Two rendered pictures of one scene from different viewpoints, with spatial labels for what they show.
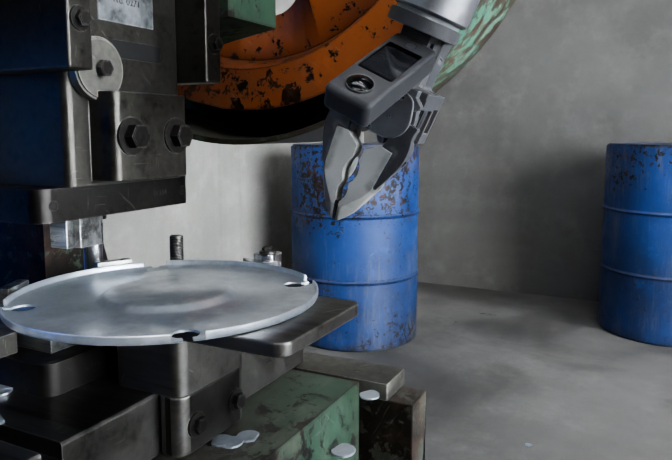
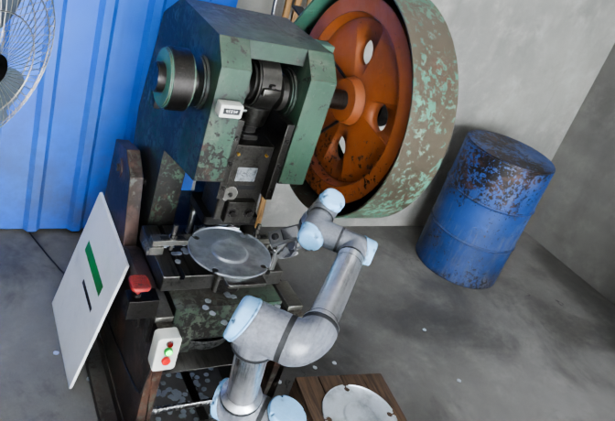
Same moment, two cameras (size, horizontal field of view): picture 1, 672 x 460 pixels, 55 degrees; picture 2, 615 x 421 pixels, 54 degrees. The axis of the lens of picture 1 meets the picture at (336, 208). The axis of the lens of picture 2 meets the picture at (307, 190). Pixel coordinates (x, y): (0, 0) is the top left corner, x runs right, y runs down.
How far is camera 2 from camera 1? 1.54 m
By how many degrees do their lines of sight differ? 32
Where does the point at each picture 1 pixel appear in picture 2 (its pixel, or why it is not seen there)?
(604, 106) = not seen: outside the picture
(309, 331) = (239, 285)
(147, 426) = (209, 280)
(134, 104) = (234, 205)
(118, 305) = (213, 250)
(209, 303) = (231, 262)
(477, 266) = (594, 267)
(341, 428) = not seen: hidden behind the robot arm
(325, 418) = not seen: hidden behind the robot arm
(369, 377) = (288, 301)
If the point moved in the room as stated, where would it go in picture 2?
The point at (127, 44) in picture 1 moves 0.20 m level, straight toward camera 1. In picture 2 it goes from (242, 186) to (216, 208)
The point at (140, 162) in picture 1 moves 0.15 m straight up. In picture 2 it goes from (232, 219) to (243, 179)
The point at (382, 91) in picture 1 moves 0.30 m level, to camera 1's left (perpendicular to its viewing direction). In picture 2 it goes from (278, 242) to (210, 194)
